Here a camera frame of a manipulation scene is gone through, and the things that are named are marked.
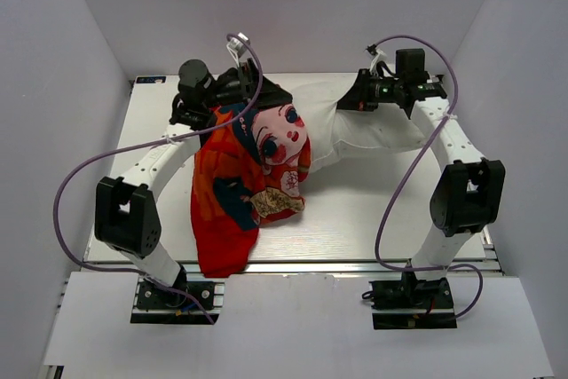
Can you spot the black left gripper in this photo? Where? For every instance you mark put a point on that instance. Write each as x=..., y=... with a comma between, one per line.
x=248, y=79

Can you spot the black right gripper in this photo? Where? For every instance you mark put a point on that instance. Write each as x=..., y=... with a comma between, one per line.
x=358, y=98

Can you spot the white pillow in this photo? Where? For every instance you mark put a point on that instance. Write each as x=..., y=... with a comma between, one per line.
x=337, y=134

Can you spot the red patterned pillowcase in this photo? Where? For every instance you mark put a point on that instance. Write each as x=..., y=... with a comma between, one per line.
x=247, y=174

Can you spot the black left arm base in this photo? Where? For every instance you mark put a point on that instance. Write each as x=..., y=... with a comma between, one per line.
x=155, y=306

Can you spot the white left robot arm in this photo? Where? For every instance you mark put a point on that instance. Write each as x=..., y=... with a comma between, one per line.
x=126, y=216

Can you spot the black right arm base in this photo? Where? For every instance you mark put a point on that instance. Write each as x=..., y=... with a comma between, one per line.
x=411, y=304

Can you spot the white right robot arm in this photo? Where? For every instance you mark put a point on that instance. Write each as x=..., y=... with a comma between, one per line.
x=468, y=194

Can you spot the blue left corner sticker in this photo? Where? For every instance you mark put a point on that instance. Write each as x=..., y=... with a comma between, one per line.
x=152, y=79

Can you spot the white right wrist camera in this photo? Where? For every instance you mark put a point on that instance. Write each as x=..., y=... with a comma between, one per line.
x=375, y=59

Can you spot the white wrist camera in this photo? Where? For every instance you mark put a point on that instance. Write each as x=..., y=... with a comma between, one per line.
x=375, y=59
x=236, y=47

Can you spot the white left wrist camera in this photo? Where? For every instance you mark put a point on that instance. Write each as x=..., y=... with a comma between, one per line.
x=236, y=47

